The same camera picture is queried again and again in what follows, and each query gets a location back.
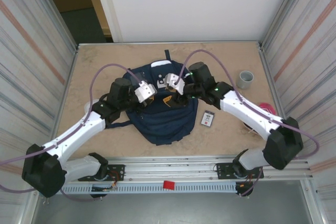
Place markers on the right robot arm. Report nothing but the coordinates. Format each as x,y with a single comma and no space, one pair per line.
249,111

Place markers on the aluminium rail frame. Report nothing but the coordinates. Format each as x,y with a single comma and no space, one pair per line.
170,167

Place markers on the grey plastic cup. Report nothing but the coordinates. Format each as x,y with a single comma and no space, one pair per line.
246,79

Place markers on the black and white card pack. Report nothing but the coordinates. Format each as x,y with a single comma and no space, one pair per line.
208,119

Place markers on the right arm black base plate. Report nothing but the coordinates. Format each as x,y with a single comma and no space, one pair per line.
223,169

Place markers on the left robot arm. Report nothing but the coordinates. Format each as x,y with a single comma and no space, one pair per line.
78,132

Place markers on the doll with pink hat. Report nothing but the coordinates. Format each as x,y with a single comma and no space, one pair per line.
266,108

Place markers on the red square tag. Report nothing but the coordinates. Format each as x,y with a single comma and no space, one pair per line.
169,185

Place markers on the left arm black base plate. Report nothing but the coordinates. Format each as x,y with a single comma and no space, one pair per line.
118,169

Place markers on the navy blue backpack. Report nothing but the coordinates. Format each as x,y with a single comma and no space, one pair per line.
165,127

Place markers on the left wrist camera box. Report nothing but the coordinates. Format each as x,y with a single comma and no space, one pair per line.
145,91

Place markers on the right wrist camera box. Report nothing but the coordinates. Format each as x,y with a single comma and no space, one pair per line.
173,82

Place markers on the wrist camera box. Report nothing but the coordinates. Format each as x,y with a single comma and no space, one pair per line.
145,91
173,82

